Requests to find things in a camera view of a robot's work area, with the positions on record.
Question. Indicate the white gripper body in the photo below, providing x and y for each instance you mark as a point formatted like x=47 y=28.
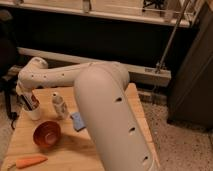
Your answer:
x=22 y=90

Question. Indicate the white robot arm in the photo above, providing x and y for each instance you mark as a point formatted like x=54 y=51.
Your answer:
x=99 y=91

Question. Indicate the white ceramic cup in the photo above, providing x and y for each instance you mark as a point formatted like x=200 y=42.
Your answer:
x=34 y=113

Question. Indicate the black office chair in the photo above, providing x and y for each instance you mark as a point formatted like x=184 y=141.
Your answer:
x=9 y=56

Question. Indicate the small white bottle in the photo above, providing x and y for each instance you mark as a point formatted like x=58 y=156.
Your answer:
x=59 y=105

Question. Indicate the orange bowl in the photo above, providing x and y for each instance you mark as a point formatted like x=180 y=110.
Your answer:
x=47 y=134

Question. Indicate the blue sponge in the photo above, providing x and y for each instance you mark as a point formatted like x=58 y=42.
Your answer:
x=78 y=123

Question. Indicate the orange carrot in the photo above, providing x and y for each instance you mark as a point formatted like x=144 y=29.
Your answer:
x=28 y=161

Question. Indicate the white baseboard heater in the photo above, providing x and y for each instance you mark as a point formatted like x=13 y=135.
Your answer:
x=139 y=74

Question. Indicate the metal pole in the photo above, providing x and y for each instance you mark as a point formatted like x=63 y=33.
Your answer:
x=159 y=65

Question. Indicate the wooden shelf ledge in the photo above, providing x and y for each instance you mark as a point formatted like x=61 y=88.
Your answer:
x=128 y=10

